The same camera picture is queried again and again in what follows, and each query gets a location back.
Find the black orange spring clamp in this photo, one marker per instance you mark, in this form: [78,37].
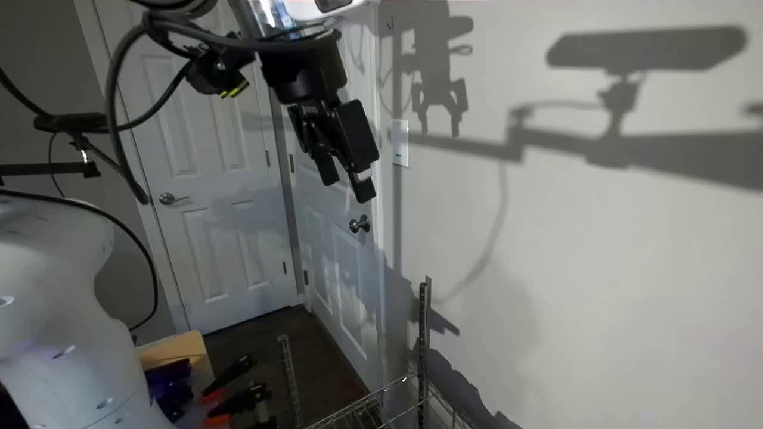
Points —
[229,374]
[241,402]

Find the camera on mount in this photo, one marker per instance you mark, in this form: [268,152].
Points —
[68,123]

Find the purple clamp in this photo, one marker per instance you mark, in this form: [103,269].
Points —
[170,384]

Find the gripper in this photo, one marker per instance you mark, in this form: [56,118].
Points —
[304,65]

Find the white panel door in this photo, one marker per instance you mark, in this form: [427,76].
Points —
[220,196]
[337,280]

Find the dark round door knob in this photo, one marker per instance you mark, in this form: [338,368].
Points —
[359,224]

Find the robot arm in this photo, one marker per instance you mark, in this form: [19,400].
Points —
[53,310]

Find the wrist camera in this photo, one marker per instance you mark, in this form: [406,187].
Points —
[216,74]

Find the white wall switch plate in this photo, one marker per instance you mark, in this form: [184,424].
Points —
[400,143]

